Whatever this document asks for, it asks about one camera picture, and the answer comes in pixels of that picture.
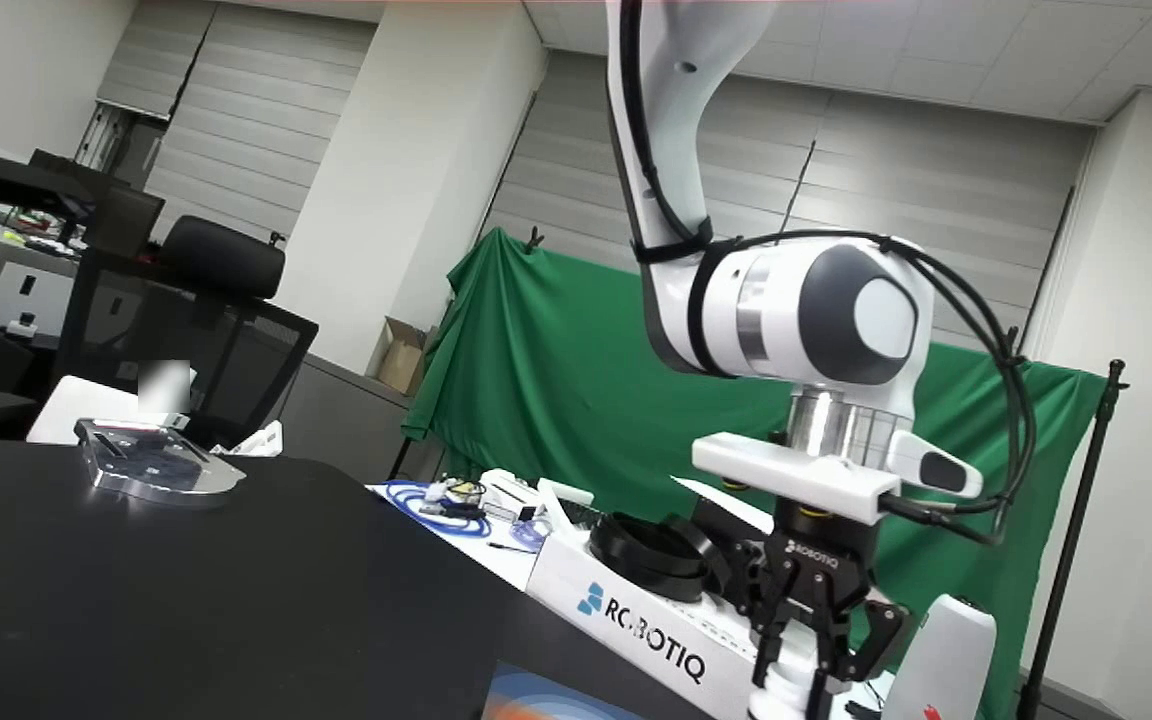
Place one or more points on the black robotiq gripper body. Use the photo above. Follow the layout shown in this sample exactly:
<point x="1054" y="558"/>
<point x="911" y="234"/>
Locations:
<point x="808" y="555"/>

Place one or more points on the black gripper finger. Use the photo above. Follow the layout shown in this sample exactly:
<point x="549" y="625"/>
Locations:
<point x="859" y="657"/>
<point x="772" y="625"/>

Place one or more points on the white franka robot arm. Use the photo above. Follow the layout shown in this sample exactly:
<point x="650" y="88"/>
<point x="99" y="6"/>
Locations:
<point x="761" y="266"/>

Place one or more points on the white rounded bottle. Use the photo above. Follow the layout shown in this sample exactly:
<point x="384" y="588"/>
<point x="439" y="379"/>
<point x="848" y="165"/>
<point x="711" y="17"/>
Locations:
<point x="944" y="664"/>

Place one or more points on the white robotiq cardboard box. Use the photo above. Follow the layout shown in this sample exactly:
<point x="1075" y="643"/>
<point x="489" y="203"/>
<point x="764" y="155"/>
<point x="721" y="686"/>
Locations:
<point x="656" y="634"/>

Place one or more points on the black gripper parts in box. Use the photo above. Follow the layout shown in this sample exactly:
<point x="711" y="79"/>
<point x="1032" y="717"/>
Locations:
<point x="661" y="555"/>

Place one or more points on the black backdrop stand pole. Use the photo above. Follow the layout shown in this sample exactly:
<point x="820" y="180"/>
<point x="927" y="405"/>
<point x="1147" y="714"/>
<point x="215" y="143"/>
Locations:
<point x="1069" y="546"/>

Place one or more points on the small white device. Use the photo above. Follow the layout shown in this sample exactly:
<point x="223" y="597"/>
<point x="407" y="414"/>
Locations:
<point x="509" y="493"/>

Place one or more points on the green backdrop cloth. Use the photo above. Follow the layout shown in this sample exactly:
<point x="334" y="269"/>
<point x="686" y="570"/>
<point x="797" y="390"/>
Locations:
<point x="560" y="386"/>

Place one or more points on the brown cardboard box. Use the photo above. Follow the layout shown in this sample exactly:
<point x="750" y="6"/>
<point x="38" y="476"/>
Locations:
<point x="401" y="357"/>

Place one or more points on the black mesh office chair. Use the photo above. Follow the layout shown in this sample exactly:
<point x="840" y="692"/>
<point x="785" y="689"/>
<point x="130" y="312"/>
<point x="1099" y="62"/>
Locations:
<point x="210" y="322"/>

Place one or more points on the clear plastic container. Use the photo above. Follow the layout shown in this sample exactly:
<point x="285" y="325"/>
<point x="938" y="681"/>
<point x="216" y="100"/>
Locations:
<point x="149" y="461"/>

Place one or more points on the black computer monitor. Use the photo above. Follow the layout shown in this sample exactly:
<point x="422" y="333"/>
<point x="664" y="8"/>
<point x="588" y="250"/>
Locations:
<point x="100" y="203"/>

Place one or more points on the white desktop computer case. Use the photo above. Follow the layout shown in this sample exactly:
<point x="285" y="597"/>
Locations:
<point x="30" y="301"/>

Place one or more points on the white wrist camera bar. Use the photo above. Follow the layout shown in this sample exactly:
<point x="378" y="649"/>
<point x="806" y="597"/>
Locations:
<point x="797" y="475"/>

